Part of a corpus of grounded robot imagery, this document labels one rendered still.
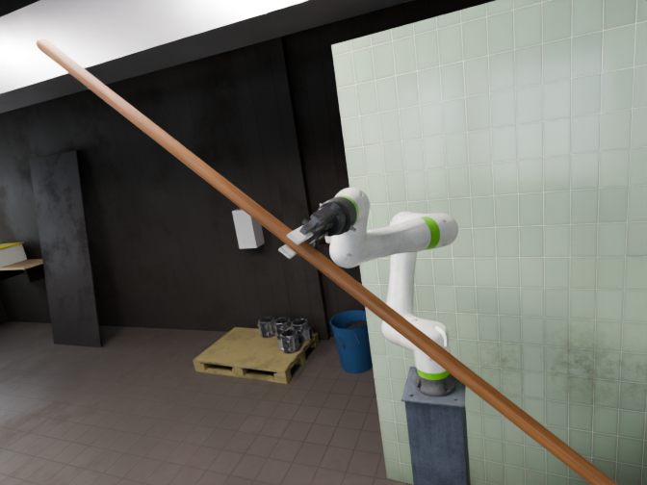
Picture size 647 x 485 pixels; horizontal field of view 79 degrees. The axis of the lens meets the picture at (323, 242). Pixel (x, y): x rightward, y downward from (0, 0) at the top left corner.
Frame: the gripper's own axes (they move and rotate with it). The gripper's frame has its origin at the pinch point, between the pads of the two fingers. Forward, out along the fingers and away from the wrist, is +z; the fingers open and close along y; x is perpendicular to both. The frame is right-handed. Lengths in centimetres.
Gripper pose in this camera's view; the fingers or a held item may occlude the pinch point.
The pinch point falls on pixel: (296, 242)
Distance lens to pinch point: 81.1
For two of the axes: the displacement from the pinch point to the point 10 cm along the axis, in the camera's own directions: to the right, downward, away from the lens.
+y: -4.8, 7.5, 4.6
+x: -7.9, -6.0, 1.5
